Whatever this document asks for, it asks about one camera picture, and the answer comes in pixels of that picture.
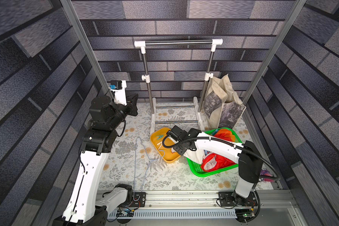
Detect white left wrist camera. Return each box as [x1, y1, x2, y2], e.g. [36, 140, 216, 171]
[109, 80, 127, 105]

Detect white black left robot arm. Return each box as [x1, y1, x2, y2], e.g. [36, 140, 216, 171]
[52, 94, 138, 226]

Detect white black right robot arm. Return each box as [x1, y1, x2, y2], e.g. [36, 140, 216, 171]
[162, 126, 265, 206]

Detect purple plastic packet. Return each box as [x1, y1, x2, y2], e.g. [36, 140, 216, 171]
[260, 169, 274, 182]

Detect yellow plastic tray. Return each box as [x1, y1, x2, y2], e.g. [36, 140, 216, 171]
[150, 127, 180, 163]

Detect black corrugated cable conduit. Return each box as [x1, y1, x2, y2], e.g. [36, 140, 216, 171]
[161, 132, 281, 181]

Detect metal clothes rack white joints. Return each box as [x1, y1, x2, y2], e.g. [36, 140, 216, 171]
[134, 39, 223, 134]

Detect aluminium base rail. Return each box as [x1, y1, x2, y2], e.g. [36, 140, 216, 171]
[108, 190, 305, 226]

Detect colourful orange white kids jacket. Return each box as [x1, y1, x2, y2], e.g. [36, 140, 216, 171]
[184, 128, 238, 173]

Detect green plastic basket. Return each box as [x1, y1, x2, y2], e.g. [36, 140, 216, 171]
[184, 128, 242, 178]

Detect beige printed paper bag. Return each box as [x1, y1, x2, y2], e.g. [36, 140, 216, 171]
[203, 75, 246, 129]

